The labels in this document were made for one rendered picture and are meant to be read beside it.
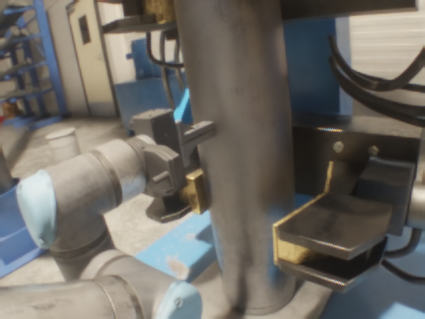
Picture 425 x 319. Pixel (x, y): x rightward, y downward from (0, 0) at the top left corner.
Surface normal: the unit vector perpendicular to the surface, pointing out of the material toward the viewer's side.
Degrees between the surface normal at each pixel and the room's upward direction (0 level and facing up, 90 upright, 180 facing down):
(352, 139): 90
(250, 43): 90
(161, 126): 90
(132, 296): 48
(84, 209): 91
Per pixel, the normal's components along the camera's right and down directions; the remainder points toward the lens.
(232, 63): -0.14, 0.38
